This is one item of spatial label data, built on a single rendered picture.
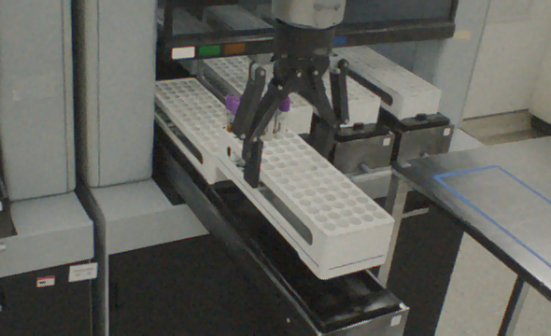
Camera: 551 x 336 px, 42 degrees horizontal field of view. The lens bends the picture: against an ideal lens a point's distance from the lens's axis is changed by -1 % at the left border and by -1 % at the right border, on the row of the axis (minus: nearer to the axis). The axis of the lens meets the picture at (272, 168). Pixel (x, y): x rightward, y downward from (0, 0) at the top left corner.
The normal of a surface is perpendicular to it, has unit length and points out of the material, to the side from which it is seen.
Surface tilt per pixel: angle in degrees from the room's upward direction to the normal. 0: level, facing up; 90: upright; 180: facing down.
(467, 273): 0
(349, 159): 90
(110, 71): 90
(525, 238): 0
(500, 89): 90
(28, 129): 90
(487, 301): 0
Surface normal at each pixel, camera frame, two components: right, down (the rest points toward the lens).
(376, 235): 0.48, 0.48
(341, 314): 0.11, -0.87
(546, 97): -0.87, 0.15
